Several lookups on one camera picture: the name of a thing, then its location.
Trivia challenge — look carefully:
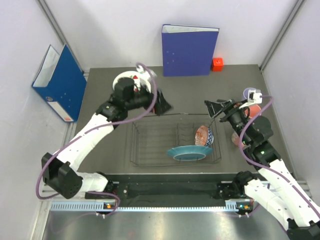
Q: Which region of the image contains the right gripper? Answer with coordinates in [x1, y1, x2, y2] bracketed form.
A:
[204, 99, 251, 146]

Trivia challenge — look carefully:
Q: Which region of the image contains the black wire dish rack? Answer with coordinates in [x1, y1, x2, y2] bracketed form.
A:
[130, 113, 221, 167]

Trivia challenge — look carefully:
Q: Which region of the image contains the lavender plastic cup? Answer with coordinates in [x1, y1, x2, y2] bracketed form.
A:
[242, 87, 261, 100]

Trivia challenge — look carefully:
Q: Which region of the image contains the watermelon pattern plate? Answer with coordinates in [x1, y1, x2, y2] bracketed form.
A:
[112, 70, 152, 93]

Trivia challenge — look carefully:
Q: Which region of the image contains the pink patterned mug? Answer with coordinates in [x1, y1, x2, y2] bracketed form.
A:
[231, 131, 240, 147]

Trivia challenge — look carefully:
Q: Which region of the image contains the pink plastic cup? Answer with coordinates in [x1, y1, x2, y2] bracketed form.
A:
[244, 104, 261, 119]

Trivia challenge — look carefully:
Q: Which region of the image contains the teal plate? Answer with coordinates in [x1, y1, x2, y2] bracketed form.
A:
[166, 145, 213, 162]

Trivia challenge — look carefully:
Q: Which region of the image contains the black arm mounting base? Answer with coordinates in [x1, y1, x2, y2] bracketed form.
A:
[84, 171, 262, 202]

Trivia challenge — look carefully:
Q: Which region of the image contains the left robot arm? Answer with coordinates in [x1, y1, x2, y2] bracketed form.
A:
[35, 71, 172, 200]

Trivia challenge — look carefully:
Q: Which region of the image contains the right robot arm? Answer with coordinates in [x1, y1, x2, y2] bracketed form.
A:
[204, 99, 320, 240]

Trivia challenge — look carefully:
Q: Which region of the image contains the blue zigzag patterned bowl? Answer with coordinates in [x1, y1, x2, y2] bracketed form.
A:
[194, 125, 214, 147]

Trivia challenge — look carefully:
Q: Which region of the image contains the small red box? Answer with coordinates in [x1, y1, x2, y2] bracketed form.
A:
[211, 57, 224, 72]

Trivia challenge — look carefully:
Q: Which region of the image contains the purple-blue binder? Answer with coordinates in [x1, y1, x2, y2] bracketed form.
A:
[161, 24, 220, 77]

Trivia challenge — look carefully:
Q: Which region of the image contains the blue lever arch binder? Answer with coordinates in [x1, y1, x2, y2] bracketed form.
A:
[31, 45, 87, 122]

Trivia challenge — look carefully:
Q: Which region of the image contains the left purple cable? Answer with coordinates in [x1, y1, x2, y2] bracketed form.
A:
[36, 62, 158, 216]

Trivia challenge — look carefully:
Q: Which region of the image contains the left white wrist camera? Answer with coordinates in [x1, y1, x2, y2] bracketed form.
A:
[136, 63, 157, 89]

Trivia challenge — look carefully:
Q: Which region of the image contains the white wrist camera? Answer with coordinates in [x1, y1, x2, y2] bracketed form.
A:
[136, 63, 157, 89]
[239, 88, 262, 109]

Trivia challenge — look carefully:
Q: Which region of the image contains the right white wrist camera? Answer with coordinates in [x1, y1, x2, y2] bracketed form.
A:
[239, 88, 262, 109]

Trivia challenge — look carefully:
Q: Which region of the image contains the grey slotted cable duct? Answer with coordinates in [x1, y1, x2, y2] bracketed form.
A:
[49, 199, 255, 213]

